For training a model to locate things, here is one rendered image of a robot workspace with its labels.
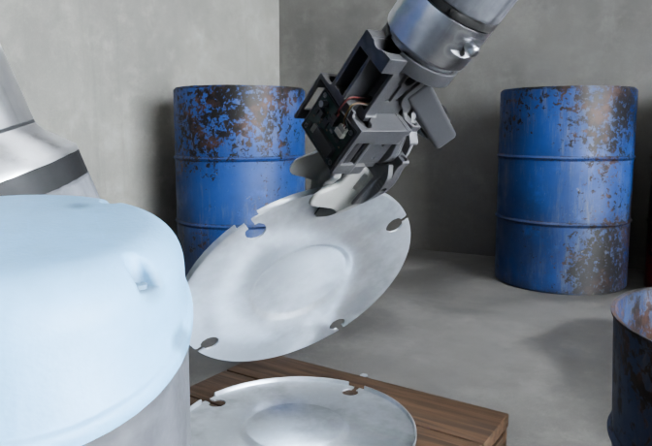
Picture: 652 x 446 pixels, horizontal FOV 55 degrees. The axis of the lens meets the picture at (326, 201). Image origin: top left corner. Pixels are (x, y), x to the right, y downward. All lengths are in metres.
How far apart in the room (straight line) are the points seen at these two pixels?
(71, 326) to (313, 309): 0.61
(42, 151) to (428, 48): 0.29
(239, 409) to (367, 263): 0.26
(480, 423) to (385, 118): 0.44
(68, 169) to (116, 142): 2.57
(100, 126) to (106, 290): 2.66
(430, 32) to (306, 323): 0.44
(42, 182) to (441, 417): 0.63
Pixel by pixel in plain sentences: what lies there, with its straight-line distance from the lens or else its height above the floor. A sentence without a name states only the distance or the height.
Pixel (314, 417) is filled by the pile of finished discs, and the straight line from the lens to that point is 0.81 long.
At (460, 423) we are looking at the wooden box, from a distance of 0.83.
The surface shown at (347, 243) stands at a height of 0.58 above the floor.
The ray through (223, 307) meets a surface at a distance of 0.71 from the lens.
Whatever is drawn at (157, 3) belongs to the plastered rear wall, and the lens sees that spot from 3.18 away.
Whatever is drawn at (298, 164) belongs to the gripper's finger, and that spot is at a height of 0.68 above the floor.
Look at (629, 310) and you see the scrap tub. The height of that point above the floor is 0.45.
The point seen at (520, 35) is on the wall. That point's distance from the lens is 3.54.
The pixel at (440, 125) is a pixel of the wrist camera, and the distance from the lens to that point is 0.60.
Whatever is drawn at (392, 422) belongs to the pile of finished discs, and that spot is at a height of 0.35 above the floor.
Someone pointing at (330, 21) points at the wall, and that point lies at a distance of 3.91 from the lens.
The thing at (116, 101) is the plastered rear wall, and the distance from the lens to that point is 2.93.
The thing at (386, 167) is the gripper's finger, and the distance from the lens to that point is 0.57.
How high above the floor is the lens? 0.71
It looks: 7 degrees down
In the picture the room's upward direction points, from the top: straight up
